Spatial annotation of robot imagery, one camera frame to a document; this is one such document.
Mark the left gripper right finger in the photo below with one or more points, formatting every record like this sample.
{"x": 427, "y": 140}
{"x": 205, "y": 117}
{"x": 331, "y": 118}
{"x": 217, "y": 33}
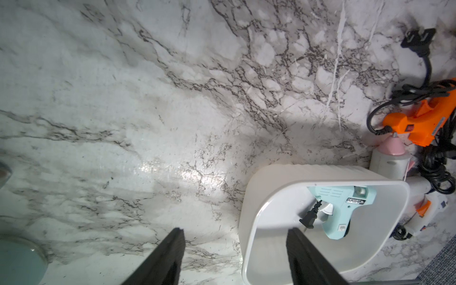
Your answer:
{"x": 307, "y": 265}

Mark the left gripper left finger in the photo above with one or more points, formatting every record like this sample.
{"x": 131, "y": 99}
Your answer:
{"x": 163, "y": 265}

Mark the teal glue gun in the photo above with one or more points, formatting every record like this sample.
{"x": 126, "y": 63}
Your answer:
{"x": 344, "y": 201}

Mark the white orange glue gun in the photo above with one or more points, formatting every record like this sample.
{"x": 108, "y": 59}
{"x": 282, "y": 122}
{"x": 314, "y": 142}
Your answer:
{"x": 432, "y": 204}

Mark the white pink glue gun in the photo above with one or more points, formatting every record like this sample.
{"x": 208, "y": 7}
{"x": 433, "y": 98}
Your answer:
{"x": 391, "y": 160}

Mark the green lidded jar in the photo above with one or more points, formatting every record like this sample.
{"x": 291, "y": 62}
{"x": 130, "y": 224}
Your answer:
{"x": 23, "y": 262}

